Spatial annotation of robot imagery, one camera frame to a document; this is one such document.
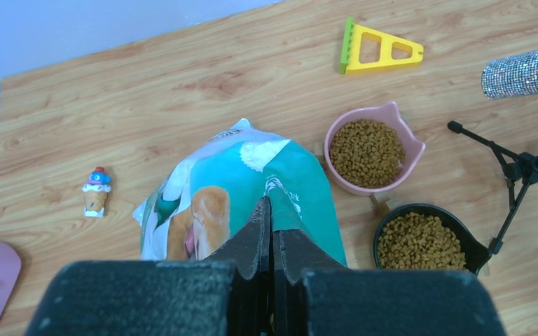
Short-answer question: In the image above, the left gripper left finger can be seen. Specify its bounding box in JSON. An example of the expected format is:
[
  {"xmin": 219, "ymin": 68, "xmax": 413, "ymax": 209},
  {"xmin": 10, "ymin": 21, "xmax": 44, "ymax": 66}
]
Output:
[{"xmin": 26, "ymin": 197, "xmax": 270, "ymax": 335}]

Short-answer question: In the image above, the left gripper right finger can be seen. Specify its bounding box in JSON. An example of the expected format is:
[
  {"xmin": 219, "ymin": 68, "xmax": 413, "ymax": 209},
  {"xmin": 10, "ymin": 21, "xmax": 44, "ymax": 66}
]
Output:
[{"xmin": 273, "ymin": 230, "xmax": 505, "ymax": 335}]

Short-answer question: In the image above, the green dog food bag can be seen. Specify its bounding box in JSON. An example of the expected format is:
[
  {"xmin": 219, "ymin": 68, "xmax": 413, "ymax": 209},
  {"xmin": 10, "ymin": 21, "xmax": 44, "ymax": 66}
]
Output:
[{"xmin": 133, "ymin": 118, "xmax": 346, "ymax": 263}]

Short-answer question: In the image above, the black pet bowl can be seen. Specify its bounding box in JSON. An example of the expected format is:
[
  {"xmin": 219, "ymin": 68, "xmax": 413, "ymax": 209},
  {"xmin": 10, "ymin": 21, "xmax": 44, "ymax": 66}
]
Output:
[{"xmin": 373, "ymin": 203, "xmax": 491, "ymax": 274}]

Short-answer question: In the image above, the brown dog food kibble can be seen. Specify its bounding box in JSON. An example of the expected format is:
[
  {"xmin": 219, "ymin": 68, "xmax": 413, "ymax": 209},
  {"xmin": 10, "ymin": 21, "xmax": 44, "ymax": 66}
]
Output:
[{"xmin": 329, "ymin": 119, "xmax": 466, "ymax": 270}]

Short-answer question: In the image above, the pink pet bowl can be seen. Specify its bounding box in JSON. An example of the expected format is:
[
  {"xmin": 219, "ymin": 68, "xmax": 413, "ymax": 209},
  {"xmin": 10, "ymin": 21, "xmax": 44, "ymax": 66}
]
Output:
[{"xmin": 324, "ymin": 101, "xmax": 426, "ymax": 196}]

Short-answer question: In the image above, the small colourful figurine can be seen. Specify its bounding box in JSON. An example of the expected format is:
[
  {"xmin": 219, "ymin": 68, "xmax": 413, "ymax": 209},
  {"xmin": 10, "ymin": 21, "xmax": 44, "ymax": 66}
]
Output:
[{"xmin": 81, "ymin": 167, "xmax": 111, "ymax": 218}]

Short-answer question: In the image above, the yellow green triangular toy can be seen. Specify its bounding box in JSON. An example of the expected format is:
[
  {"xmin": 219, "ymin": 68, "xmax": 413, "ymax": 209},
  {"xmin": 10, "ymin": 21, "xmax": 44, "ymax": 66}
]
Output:
[{"xmin": 338, "ymin": 16, "xmax": 425, "ymax": 75}]

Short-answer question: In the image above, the glitter silver microphone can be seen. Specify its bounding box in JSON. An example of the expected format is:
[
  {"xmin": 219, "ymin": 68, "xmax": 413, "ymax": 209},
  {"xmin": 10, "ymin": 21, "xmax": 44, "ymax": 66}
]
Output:
[{"xmin": 481, "ymin": 50, "xmax": 538, "ymax": 99}]

